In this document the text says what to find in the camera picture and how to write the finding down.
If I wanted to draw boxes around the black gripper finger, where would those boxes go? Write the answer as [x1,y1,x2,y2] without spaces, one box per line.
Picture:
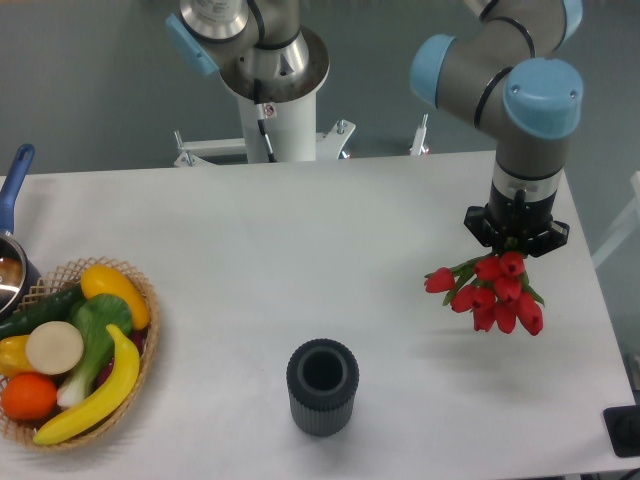
[464,206,500,248]
[524,220,570,257]

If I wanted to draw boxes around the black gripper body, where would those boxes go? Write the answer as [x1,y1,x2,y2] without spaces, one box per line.
[487,183,556,239]

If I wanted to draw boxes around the red tulip bouquet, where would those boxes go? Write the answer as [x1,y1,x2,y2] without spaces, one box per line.
[424,239,545,336]

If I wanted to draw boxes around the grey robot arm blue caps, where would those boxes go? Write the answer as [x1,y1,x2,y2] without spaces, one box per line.
[165,1,584,257]

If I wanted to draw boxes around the right white table clamp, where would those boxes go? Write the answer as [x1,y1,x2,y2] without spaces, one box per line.
[409,114,429,156]

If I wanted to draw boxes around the white table clamp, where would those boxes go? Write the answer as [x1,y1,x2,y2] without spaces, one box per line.
[173,130,248,167]
[409,114,429,156]
[316,119,356,161]

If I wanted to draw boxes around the middle white table clamp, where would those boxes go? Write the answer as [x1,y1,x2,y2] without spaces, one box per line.
[316,119,356,161]

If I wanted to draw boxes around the black device at edge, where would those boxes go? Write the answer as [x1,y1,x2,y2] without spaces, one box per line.
[603,405,640,458]

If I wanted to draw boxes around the dark grey ribbed vase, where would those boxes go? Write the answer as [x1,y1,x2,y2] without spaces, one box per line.
[286,338,360,437]

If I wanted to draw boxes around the left white table clamp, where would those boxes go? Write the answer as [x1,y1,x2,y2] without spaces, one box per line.
[173,130,248,167]

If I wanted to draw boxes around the dark red fruit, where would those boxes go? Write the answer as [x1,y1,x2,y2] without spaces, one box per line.
[95,330,146,388]

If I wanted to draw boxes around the yellow banana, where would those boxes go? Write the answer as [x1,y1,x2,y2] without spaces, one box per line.
[33,324,140,446]

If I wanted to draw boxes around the green bok choy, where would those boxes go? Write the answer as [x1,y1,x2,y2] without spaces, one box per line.
[57,294,132,410]

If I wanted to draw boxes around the green cucumber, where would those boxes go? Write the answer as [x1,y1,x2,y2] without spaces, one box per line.
[1,283,84,340]

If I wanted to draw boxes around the beige round disc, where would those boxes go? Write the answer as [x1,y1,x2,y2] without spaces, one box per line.
[25,321,84,375]

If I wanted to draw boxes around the orange fruit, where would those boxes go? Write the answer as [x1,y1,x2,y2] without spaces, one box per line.
[1,373,57,421]

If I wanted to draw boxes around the yellow bell pepper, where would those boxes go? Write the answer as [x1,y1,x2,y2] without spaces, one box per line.
[0,335,35,378]

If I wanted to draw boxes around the woven wicker basket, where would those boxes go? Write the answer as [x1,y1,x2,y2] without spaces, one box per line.
[1,257,160,451]

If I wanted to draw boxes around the white frame at right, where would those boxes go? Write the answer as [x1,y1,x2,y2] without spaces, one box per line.
[591,171,639,269]

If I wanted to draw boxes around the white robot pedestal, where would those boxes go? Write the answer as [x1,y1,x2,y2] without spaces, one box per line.
[237,93,316,163]

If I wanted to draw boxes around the black cable on pedestal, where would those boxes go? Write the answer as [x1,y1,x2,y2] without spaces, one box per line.
[252,78,278,164]

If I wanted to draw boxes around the blue handled saucepan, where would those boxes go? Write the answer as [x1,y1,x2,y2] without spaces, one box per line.
[1,144,40,320]

